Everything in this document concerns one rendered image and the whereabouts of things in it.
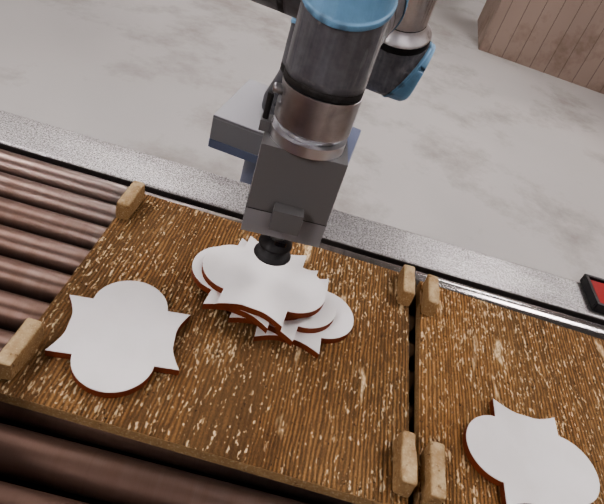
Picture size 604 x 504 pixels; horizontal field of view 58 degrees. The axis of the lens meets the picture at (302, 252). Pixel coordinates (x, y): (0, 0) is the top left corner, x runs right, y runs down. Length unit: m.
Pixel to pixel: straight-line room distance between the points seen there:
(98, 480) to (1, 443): 0.09
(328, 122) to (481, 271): 0.50
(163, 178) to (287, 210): 0.38
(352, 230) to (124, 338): 0.42
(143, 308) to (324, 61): 0.33
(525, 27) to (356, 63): 5.34
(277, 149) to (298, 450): 0.29
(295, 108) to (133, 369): 0.30
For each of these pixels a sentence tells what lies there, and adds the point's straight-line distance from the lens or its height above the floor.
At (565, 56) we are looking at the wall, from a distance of 5.92.
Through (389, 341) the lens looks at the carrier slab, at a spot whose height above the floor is 0.94.
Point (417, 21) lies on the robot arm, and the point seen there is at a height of 1.18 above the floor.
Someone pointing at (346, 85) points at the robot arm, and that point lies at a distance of 0.48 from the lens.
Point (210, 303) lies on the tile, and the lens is 0.62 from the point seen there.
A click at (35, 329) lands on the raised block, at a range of 0.60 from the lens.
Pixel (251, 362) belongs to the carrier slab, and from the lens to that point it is 0.62.
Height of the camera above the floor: 1.42
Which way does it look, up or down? 39 degrees down
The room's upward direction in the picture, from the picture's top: 19 degrees clockwise
